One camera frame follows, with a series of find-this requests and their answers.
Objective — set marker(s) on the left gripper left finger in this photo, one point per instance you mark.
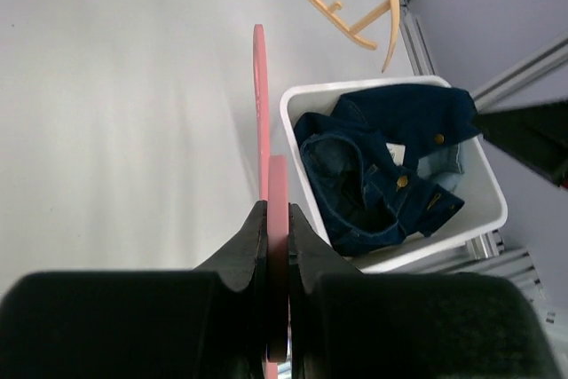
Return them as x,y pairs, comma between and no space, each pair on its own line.
207,322

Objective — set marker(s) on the pink plastic hanger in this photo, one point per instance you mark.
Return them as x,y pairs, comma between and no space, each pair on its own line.
273,188

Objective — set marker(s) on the dark blue denim skirt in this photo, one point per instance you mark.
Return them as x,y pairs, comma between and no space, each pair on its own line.
362,158

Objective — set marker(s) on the white plastic basket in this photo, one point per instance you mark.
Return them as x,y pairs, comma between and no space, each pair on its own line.
485,209

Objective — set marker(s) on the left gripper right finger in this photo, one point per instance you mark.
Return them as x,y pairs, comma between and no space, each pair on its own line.
349,324

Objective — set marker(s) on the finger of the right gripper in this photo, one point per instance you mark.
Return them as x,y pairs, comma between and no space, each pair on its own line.
535,136

